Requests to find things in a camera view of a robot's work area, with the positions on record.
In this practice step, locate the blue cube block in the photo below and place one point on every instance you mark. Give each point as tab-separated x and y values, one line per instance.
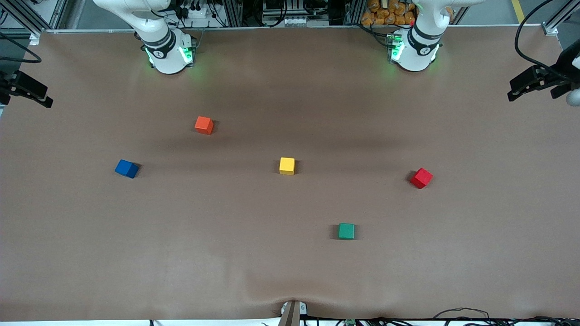
127	168

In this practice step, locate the red cube block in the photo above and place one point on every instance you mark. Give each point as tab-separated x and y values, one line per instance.
421	177

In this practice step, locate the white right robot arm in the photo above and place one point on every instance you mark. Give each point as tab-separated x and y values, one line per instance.
165	59

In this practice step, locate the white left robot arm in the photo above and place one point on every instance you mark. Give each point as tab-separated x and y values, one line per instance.
414	56

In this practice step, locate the orange bag pile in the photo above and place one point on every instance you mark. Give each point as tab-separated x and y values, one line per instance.
385	13

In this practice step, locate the orange cube block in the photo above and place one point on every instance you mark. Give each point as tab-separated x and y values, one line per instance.
204	125

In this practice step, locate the white power strip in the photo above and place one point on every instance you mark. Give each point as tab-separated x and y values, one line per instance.
195	12

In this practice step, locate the green cube block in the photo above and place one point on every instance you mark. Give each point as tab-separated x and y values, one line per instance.
346	231

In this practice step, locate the white connector strip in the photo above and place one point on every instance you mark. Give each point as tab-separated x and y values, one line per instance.
294	21

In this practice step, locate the yellow cube block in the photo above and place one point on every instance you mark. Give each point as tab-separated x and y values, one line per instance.
287	165

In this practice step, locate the small green circuit board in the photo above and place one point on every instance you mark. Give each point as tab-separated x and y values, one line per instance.
350	322

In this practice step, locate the table edge clamp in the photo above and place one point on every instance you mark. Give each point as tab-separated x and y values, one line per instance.
292	314

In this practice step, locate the aluminium frame post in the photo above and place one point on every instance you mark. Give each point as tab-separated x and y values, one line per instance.
562	16
27	18

